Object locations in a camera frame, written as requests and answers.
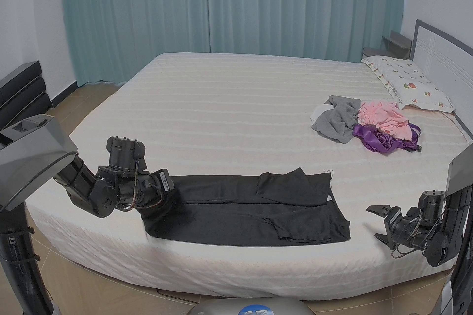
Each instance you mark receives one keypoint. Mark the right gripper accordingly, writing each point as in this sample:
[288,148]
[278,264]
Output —
[404,232]

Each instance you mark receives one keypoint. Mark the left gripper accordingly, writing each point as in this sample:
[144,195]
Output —
[151,193]

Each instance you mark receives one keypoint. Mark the black T-shirt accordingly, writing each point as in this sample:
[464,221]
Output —
[240,214]

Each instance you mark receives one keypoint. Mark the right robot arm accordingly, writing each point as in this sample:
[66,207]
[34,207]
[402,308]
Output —
[458,177]

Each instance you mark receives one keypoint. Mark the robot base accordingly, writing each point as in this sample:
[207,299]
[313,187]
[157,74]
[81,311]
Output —
[247,308]

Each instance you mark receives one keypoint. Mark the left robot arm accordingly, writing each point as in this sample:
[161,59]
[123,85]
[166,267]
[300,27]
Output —
[33,154]

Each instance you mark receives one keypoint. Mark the bed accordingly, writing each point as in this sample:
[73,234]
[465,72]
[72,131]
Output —
[221,110]

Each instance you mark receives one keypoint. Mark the purple garment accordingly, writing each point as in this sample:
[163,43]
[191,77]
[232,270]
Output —
[373,142]

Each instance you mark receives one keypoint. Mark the pink garment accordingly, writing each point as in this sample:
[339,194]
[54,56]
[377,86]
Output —
[384,119]

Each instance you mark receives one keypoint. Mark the grey garment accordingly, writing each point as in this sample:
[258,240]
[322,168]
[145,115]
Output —
[338,121]

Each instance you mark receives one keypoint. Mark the white garment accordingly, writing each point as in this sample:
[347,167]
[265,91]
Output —
[319,112]

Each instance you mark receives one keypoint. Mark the white printed pillow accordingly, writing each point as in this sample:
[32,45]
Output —
[410,84]

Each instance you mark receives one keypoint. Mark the black chest of drawers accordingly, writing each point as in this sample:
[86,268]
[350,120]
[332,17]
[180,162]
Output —
[22,92]

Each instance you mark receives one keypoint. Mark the grey bedside table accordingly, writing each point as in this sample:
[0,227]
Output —
[391,44]

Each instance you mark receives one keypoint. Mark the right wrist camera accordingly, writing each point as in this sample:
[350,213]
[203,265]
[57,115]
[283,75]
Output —
[393,215]

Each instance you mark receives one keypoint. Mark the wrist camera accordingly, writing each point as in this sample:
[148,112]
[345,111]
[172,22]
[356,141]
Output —
[166,180]
[393,215]

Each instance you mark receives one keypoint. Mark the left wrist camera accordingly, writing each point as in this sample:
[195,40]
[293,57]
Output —
[166,180]

